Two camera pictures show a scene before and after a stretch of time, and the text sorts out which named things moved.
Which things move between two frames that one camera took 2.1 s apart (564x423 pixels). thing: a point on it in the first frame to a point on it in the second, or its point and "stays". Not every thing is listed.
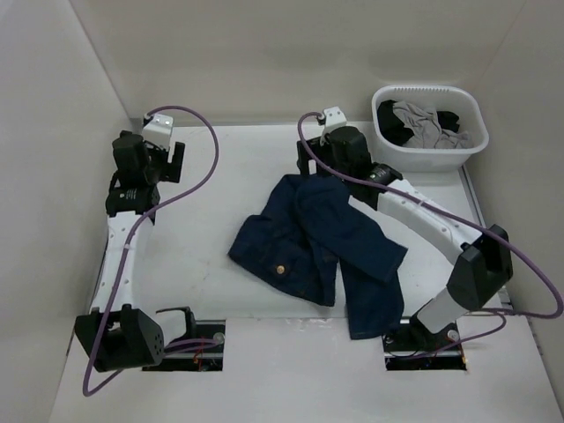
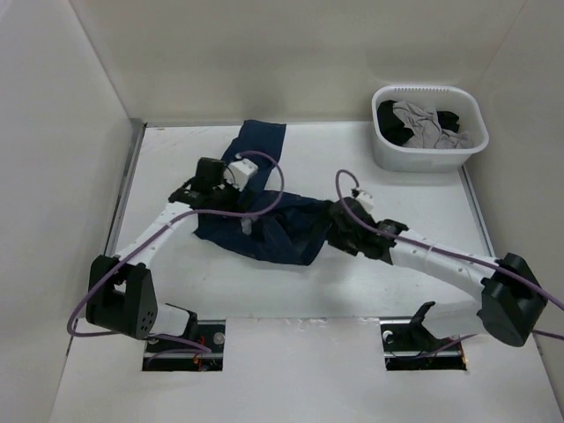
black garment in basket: (393, 130) stays
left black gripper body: (158, 171) to (229, 196)
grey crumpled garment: (425, 125) stays
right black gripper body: (324, 147) to (345, 241)
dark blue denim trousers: (310, 233) to (275, 226)
